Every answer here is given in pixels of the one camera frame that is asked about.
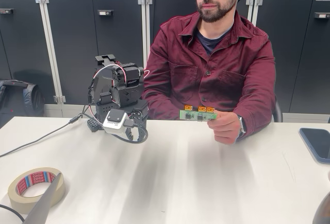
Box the thick black cable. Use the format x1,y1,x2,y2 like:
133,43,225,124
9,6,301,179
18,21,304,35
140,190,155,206
0,204,25,224

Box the man in maroon shirt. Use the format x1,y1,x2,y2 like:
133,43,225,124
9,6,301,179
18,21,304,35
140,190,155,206
144,0,276,120

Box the dark wristwatch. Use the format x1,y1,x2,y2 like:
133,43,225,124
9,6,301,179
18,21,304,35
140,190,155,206
237,114,247,136

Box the white box camera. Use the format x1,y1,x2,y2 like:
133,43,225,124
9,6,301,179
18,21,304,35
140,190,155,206
102,109,129,134

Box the man's left hand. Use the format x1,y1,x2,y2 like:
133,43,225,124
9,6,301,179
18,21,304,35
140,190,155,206
207,112,244,146

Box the white red servo wire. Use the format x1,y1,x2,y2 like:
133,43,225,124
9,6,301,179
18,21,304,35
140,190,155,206
89,63,151,106

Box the dark rounded object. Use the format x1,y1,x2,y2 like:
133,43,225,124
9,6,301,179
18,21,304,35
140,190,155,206
312,190,330,224

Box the green circuit board orange connectors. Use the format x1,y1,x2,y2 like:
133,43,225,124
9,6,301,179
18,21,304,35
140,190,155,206
179,105,219,123

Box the black USB camera cable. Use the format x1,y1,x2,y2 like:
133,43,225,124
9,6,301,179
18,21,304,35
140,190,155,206
0,113,150,158

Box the man's right forearm maroon sleeve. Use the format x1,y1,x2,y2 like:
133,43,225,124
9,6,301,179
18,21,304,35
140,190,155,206
141,79,187,120

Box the dark blue smartphone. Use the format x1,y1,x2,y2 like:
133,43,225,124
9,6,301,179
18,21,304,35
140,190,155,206
299,127,330,164

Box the dark grey backpack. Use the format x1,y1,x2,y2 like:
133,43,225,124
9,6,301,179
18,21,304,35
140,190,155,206
0,79,46,130

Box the beige masking tape roll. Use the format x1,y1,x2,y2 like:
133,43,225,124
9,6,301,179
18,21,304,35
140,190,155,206
7,167,67,215

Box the dark cabinet with team label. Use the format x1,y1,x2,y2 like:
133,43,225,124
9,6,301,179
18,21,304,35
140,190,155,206
40,0,147,118

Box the man's left forearm maroon sleeve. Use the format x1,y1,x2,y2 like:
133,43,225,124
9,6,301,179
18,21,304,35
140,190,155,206
233,90,276,141

